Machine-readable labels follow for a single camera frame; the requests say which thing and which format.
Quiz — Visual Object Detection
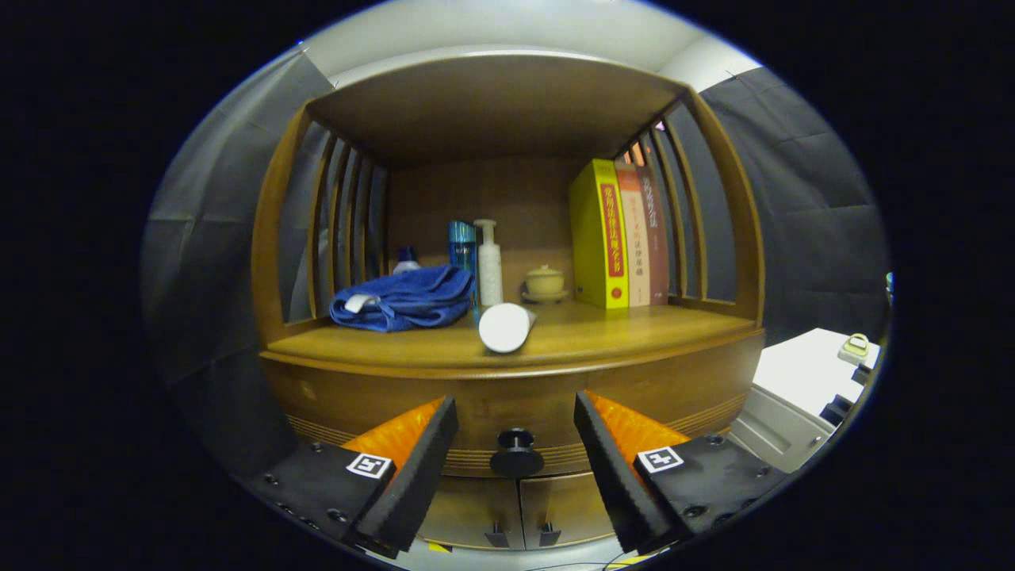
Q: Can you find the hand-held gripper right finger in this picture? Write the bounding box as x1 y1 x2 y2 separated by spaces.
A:
574 389 790 554

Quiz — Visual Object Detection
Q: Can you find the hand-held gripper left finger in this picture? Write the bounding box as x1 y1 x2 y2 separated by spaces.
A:
246 395 460 558

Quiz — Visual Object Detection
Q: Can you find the white green tube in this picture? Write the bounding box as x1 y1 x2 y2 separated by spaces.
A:
478 302 538 354

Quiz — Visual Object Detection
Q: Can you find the wooden cabinet door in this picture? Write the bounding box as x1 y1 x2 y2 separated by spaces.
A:
519 472 615 548
416 474 526 550

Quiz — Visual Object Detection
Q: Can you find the wooden countertop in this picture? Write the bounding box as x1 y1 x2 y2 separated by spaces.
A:
266 300 758 380

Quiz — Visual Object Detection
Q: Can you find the white drawer unit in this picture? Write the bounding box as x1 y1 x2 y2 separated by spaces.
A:
726 328 881 474

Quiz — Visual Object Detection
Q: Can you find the wooden cabinet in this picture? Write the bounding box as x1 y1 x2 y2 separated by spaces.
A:
251 54 766 550

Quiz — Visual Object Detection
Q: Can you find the blue folded towel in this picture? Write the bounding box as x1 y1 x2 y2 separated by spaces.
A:
330 265 477 333

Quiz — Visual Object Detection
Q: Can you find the beige lidded teacup with saucer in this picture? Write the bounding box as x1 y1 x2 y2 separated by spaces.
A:
521 265 570 304

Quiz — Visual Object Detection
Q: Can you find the white pump bottle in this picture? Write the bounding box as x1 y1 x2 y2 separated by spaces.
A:
473 219 504 308

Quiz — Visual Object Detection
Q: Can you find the cream orange book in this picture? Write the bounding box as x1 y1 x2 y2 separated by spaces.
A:
615 163 651 308

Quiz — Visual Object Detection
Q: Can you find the tall blue bottle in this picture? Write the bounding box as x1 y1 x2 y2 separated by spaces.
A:
448 220 478 306

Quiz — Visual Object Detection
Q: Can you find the thick yellow book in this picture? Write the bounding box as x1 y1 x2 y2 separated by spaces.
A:
569 159 630 310

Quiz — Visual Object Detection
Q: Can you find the brown book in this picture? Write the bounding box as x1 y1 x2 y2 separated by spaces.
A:
637 165 671 306

